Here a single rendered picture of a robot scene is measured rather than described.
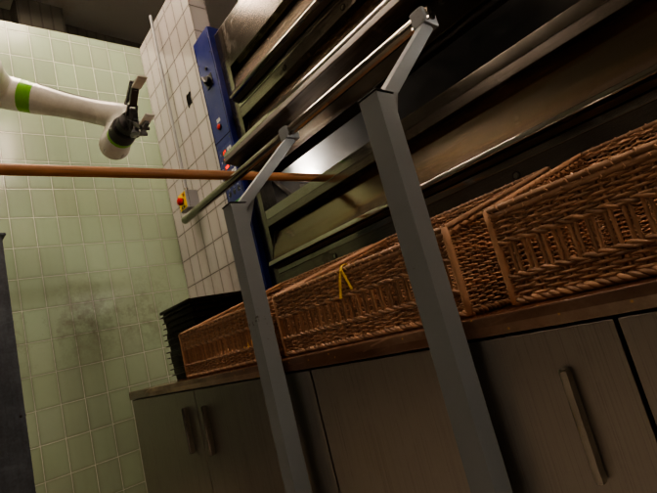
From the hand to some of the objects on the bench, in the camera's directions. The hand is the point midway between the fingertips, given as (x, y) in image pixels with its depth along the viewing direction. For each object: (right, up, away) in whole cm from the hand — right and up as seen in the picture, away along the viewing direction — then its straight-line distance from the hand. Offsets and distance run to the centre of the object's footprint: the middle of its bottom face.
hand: (145, 97), depth 152 cm
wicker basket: (+121, -48, -88) cm, 157 cm away
